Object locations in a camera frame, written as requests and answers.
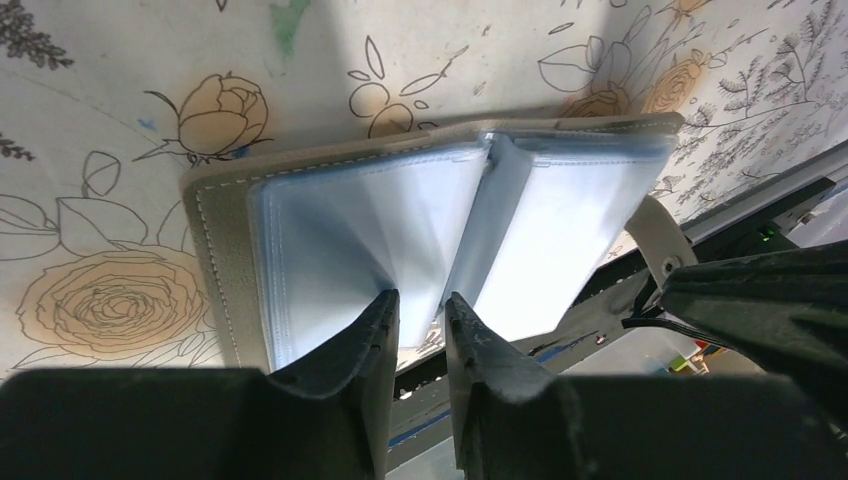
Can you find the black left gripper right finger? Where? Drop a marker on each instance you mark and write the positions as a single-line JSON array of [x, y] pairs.
[[514, 419]]

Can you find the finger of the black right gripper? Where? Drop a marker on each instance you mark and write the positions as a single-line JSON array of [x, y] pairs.
[[786, 311]]

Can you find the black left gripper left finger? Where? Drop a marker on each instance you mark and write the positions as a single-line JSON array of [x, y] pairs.
[[325, 416]]

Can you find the grey card holder wallet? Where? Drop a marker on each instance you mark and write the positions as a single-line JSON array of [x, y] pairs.
[[513, 214]]

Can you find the floral table cloth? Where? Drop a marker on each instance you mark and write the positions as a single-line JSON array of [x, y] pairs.
[[104, 104]]

